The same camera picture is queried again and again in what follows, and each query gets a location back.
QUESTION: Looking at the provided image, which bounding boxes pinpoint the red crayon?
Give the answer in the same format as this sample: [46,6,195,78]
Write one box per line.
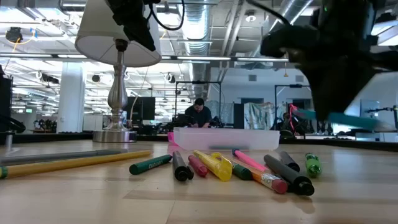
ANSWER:
[187,154,209,178]

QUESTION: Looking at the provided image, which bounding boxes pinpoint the clear plastic pencil box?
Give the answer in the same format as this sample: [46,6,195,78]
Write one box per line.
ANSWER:
[0,132,398,153]

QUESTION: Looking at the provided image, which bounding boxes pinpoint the pale wall screen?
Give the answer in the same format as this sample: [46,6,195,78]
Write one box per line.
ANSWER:
[359,99,381,118]

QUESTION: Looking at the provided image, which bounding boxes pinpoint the pink pencil blue eraser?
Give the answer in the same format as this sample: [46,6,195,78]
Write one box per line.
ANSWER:
[232,148,270,172]

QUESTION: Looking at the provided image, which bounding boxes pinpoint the white shade silver table lamp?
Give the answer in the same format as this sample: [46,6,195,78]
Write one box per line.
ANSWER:
[74,0,162,143]

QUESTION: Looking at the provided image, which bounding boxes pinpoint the gray pen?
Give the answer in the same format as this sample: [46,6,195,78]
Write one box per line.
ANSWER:
[0,149,129,167]

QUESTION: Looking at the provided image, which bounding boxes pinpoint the black monitor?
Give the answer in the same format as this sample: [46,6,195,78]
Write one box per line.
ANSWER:
[126,96,156,125]

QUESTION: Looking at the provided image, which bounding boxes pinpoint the green crayon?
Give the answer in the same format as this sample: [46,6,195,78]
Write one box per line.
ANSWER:
[231,161,253,182]
[129,154,174,175]

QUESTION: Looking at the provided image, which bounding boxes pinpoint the yellow highlighter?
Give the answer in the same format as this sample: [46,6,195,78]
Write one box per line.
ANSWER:
[192,149,233,182]

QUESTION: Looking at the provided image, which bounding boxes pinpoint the long ceiling light strip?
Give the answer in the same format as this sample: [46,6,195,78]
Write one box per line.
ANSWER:
[161,55,290,62]

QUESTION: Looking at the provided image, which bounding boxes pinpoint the light green pen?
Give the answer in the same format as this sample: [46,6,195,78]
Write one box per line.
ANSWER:
[304,152,322,179]

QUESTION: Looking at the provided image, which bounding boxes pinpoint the black cabinet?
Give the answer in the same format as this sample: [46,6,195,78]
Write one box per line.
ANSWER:
[0,76,13,133]

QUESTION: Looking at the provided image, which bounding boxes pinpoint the pale patterned cloth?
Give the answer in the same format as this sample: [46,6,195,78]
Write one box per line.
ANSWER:
[244,101,285,130]

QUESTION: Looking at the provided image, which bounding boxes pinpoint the white pillar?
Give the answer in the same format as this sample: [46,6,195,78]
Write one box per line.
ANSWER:
[57,62,86,134]

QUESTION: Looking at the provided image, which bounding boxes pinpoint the teal blue pen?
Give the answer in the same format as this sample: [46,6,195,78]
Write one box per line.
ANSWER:
[294,108,379,131]

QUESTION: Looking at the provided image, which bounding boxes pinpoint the silver ceiling air duct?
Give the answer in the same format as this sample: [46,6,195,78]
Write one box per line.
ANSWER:
[182,0,214,94]

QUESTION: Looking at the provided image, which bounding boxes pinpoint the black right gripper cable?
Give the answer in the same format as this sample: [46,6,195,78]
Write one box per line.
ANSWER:
[245,0,292,26]

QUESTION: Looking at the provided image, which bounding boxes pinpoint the person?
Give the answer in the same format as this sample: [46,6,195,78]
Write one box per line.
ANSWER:
[183,98,213,128]

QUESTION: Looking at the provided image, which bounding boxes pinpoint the clear pencil box pink lid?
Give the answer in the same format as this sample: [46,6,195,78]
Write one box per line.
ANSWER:
[167,126,280,152]

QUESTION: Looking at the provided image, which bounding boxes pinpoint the orange pencil pink eraser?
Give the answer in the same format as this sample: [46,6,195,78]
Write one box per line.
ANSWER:
[229,158,289,195]

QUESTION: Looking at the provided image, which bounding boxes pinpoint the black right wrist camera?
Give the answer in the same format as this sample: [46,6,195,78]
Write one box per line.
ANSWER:
[260,24,321,58]

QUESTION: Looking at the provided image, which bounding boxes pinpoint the black rig frame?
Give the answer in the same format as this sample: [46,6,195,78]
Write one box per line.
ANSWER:
[175,80,222,128]
[274,83,312,131]

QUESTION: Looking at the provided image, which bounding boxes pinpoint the black ceiling device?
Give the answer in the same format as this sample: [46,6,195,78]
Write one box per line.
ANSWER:
[5,26,24,44]

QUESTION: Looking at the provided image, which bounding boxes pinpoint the yellow pencil green end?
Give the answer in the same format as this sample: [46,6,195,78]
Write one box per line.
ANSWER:
[0,150,153,180]

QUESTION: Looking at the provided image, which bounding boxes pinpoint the thick black cable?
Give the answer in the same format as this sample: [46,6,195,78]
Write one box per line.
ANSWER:
[0,113,27,133]

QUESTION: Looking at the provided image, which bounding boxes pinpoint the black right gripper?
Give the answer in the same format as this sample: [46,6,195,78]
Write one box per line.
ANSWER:
[289,43,398,121]

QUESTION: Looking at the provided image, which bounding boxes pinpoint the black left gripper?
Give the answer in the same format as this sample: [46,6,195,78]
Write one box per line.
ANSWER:
[107,0,161,52]

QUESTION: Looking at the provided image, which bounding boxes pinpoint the black marker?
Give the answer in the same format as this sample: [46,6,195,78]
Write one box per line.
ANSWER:
[263,154,315,197]
[279,151,301,173]
[172,150,195,182]

